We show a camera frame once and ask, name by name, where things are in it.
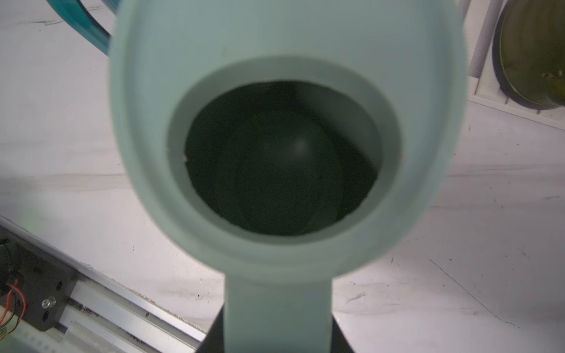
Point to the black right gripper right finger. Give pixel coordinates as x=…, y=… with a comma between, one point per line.
x=339, y=343

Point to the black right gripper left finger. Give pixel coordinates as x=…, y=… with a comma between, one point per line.
x=214, y=339

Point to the mint green watering can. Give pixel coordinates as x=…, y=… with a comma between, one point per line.
x=286, y=143

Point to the dark teal watering can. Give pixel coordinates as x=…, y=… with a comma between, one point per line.
x=76, y=15

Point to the blue and white slatted shelf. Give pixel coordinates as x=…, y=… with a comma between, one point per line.
x=479, y=22

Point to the aluminium mounting rail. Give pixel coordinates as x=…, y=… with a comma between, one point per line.
x=114, y=312

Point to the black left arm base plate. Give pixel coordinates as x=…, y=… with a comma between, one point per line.
x=45, y=281

